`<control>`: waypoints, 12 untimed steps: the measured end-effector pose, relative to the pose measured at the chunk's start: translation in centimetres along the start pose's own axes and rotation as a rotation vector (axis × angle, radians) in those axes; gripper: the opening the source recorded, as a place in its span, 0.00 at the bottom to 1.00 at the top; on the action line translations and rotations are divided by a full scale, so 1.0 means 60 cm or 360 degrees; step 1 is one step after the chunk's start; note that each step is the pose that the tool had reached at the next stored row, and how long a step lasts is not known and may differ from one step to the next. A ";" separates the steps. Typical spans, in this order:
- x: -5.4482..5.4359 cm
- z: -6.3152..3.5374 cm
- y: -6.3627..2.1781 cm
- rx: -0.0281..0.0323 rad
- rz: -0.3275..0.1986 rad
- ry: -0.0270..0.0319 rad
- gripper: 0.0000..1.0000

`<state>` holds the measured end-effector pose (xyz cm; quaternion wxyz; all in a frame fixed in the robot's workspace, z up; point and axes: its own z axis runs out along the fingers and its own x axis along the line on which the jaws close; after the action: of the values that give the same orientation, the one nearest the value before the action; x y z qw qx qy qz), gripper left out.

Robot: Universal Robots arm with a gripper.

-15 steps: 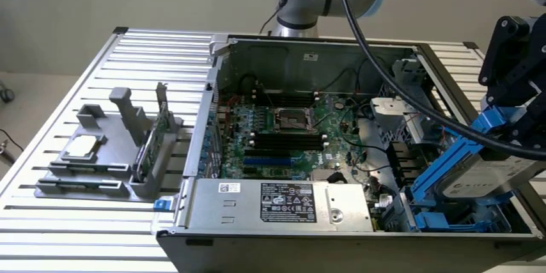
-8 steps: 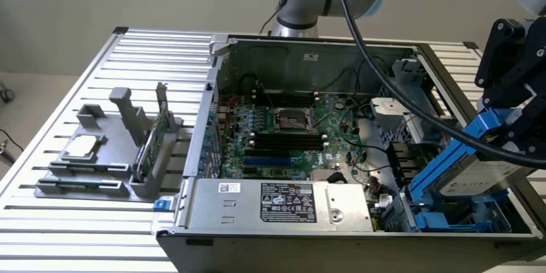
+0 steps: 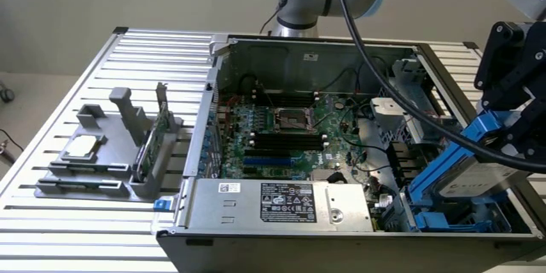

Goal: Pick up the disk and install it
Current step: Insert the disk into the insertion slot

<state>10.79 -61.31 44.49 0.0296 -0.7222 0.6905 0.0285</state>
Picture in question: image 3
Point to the green graphics card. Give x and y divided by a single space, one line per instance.
155 132

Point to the disk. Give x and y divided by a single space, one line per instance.
478 177

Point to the blue disk bay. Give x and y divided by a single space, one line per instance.
430 222

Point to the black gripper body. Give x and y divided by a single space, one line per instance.
538 59

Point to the silver drive cage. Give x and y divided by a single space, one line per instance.
405 106

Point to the blue expansion slot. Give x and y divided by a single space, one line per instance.
266 160

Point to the open black PC case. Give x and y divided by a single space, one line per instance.
298 254

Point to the black caster wheel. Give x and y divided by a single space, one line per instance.
6 94

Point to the black expansion slot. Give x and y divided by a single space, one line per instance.
266 153

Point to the black RAM slot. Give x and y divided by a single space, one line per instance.
286 103
287 135
287 147
286 91
286 95
286 99
287 139
287 144

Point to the silver chipset heat sink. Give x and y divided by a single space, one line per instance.
326 174

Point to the green RAM stick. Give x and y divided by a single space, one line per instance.
83 183
87 166

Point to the black table corner cap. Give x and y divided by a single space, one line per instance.
120 30
471 45

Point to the round coin battery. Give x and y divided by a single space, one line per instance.
339 105

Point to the silver CPU chip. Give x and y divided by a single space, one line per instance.
87 146

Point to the CPU socket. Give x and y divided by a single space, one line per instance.
294 116

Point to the green motherboard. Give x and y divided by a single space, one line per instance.
265 119

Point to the blue case latch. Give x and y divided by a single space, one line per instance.
162 205

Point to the silver power supply unit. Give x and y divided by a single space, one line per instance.
277 204

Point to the grey parts rack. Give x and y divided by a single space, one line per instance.
115 126

